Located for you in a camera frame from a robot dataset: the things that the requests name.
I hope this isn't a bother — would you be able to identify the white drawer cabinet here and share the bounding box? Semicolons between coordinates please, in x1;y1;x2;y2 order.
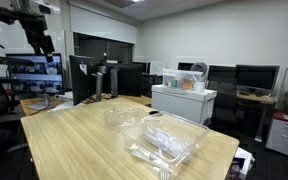
266;111;288;155

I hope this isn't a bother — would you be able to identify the clear plastic lid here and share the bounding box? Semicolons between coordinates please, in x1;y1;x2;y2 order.
104;108;148;131

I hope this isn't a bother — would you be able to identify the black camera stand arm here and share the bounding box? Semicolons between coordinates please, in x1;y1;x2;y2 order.
0;56;35;66

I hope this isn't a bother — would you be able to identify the black monitor back right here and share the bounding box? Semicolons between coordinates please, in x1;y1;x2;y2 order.
102;63;143;97

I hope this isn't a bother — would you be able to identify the clear plastic container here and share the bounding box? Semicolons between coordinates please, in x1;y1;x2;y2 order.
122;111;210;180

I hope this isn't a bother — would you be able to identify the black monitor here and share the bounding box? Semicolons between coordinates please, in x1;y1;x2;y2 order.
102;63;143;97
69;55;101;105

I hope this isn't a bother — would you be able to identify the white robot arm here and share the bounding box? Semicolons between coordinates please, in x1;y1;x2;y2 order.
0;0;60;62

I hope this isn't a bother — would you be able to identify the black monitor back left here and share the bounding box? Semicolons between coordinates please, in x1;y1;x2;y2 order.
69;55;101;105

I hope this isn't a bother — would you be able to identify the lit computer monitor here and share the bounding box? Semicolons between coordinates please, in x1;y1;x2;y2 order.
7;53;64;94

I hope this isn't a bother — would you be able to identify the dark monitor far desk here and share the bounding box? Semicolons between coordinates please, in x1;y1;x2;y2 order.
236;65;279;90

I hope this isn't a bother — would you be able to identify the white storage box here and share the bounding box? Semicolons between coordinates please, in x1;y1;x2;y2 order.
151;85;217;124

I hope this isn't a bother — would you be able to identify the black office chair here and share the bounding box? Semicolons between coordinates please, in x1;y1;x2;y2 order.
208;78;237;131

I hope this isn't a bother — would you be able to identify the clear plastic fork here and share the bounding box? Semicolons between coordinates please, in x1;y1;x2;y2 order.
131;149;169;180

